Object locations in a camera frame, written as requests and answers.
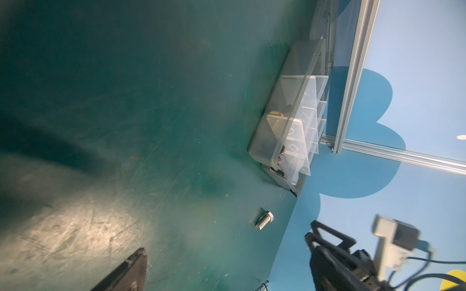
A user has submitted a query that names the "aluminium frame rail back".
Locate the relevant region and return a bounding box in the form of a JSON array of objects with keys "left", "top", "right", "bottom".
[{"left": 342, "top": 139, "right": 466, "bottom": 176}]

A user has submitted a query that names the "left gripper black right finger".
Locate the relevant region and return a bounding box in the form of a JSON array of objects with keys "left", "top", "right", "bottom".
[{"left": 309, "top": 246, "right": 354, "bottom": 291}]

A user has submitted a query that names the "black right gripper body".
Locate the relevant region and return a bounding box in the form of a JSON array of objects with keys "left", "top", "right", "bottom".
[{"left": 345, "top": 249, "right": 394, "bottom": 291}]

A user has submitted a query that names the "brass wing nut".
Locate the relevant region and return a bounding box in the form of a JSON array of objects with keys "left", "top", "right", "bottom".
[{"left": 269, "top": 111, "right": 284, "bottom": 117}]

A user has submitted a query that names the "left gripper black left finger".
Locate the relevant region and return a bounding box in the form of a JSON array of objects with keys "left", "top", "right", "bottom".
[{"left": 92, "top": 248, "right": 148, "bottom": 291}]

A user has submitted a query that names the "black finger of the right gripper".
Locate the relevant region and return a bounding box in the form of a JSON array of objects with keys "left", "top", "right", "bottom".
[{"left": 305, "top": 219, "right": 361, "bottom": 263}]

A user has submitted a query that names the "clear plastic organizer box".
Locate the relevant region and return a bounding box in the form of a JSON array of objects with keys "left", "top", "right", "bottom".
[{"left": 247, "top": 0, "right": 339, "bottom": 197}]

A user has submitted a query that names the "silver hex bolt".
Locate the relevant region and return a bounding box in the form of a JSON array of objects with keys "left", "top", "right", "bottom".
[{"left": 255, "top": 211, "right": 274, "bottom": 230}]

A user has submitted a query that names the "aluminium frame post right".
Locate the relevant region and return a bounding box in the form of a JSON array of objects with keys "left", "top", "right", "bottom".
[{"left": 333, "top": 0, "right": 381, "bottom": 154}]

